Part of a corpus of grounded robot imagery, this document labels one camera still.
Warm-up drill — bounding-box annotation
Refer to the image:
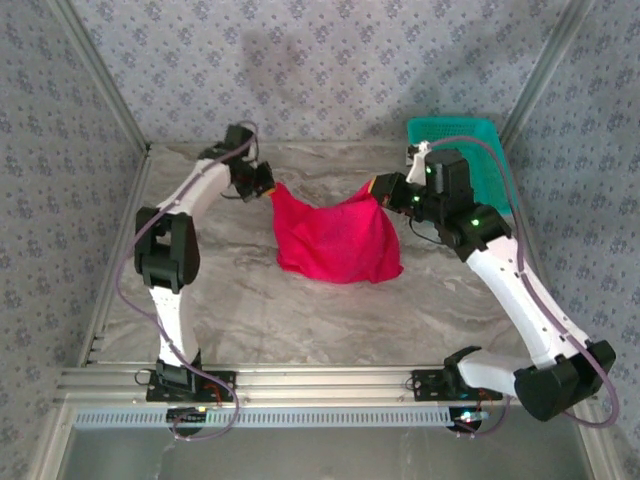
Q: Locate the grey metal sheet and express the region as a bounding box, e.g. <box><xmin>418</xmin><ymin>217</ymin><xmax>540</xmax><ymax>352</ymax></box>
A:
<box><xmin>54</xmin><ymin>427</ymin><xmax>601</xmax><ymax>480</ymax></box>

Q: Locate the aluminium frame rail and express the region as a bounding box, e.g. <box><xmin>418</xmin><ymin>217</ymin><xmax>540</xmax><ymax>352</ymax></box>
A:
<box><xmin>53</xmin><ymin>364</ymin><xmax>600</xmax><ymax>406</ymax></box>

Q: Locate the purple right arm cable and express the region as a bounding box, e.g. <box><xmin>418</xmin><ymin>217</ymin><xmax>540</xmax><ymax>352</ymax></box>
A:
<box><xmin>427</xmin><ymin>135</ymin><xmax>621</xmax><ymax>441</ymax></box>

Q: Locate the teal plastic basket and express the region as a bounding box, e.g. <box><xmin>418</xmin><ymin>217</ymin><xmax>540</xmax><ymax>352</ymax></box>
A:
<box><xmin>406</xmin><ymin>116</ymin><xmax>514</xmax><ymax>219</ymax></box>

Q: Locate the red t-shirt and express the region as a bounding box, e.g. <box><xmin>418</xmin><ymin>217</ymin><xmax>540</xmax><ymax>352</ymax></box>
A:
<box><xmin>269</xmin><ymin>179</ymin><xmax>405</xmax><ymax>285</ymax></box>

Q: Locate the aluminium corner post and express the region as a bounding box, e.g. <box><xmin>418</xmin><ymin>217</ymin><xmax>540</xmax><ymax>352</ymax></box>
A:
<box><xmin>47</xmin><ymin>0</ymin><xmax>153</xmax><ymax>154</ymax></box>
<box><xmin>498</xmin><ymin>0</ymin><xmax>600</xmax><ymax>146</ymax></box>

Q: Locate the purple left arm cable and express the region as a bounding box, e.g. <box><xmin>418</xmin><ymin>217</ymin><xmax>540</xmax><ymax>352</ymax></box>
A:
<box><xmin>113</xmin><ymin>119</ymin><xmax>260</xmax><ymax>441</ymax></box>

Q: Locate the grey slotted cable duct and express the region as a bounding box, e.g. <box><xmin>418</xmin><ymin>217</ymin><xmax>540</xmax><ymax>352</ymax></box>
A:
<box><xmin>72</xmin><ymin>405</ymin><xmax>454</xmax><ymax>430</ymax></box>

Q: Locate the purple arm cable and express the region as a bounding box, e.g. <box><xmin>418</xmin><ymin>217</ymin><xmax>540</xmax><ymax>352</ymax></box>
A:
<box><xmin>427</xmin><ymin>135</ymin><xmax>621</xmax><ymax>441</ymax></box>
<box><xmin>113</xmin><ymin>119</ymin><xmax>260</xmax><ymax>441</ymax></box>

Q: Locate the aluminium table side rail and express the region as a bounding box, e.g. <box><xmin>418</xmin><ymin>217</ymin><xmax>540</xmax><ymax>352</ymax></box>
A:
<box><xmin>77</xmin><ymin>147</ymin><xmax>154</xmax><ymax>369</ymax></box>
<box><xmin>513</xmin><ymin>209</ymin><xmax>575</xmax><ymax>366</ymax></box>

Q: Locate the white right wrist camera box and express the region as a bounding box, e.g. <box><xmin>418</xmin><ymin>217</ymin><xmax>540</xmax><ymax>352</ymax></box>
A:
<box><xmin>405</xmin><ymin>141</ymin><xmax>434</xmax><ymax>184</ymax></box>

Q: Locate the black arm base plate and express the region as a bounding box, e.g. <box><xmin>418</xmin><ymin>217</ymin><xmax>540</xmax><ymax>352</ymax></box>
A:
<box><xmin>145</xmin><ymin>370</ymin><xmax>237</xmax><ymax>404</ymax></box>
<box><xmin>410</xmin><ymin>369</ymin><xmax>504</xmax><ymax>403</ymax></box>

